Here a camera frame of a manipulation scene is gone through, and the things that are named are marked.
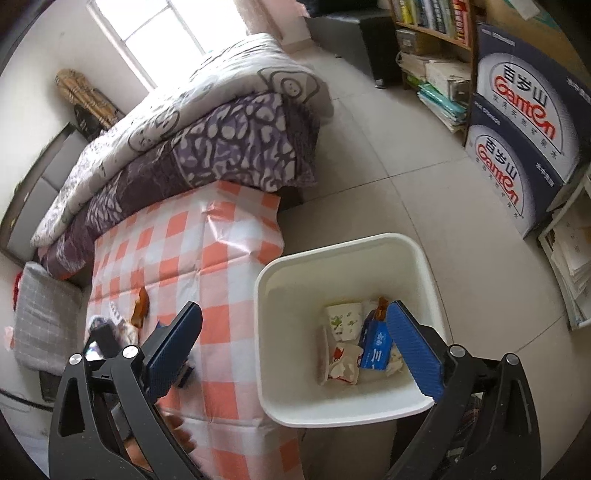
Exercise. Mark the upper Ganten water carton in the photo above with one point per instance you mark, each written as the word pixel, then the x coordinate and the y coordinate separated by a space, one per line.
pixel 538 95

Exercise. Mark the purple patterned bed sheet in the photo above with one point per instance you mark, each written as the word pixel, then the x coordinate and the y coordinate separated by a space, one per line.
pixel 264 141

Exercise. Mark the orange peel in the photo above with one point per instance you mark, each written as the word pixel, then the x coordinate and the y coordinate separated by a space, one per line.
pixel 381 310
pixel 140 308

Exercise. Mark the white floral paper cup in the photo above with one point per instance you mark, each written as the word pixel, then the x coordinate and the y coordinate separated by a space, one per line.
pixel 345 321

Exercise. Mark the white plastic trash bin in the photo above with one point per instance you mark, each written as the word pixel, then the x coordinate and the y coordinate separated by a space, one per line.
pixel 291 295

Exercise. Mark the red white checkered tablecloth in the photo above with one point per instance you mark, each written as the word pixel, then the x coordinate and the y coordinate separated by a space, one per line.
pixel 206 246

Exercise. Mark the brown cardboard box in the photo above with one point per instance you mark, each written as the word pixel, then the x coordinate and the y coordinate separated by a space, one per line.
pixel 541 31

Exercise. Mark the beige plaid hanging coat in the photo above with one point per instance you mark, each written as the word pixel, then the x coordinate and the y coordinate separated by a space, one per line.
pixel 77 90

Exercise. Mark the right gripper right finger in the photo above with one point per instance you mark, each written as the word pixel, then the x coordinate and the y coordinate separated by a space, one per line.
pixel 483 424

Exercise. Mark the grey checkered covered nightstand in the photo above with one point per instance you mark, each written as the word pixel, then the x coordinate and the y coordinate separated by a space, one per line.
pixel 46 320

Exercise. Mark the lower Ganten water carton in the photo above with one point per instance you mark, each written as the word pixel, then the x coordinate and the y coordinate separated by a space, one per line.
pixel 526 183

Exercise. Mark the red white snack wrapper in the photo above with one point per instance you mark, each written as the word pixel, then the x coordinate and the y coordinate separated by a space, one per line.
pixel 337 361

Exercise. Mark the small blue carton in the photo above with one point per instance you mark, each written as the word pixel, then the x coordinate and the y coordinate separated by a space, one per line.
pixel 376 342

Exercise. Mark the ganten water carton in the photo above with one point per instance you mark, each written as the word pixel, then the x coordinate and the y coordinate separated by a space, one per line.
pixel 538 95
pixel 526 183

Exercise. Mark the white grey patterned quilt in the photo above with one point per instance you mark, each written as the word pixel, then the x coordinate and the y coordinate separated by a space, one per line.
pixel 256 64

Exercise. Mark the window with white frame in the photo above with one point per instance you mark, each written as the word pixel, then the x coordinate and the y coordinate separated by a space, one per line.
pixel 167 40

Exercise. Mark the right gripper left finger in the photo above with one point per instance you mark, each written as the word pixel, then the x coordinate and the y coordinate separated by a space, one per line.
pixel 105 422

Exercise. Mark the black storage bench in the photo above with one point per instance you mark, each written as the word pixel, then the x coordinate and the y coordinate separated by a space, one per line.
pixel 365 39

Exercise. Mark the wooden bookshelf with books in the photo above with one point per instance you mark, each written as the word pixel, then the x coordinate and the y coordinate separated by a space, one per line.
pixel 437 55

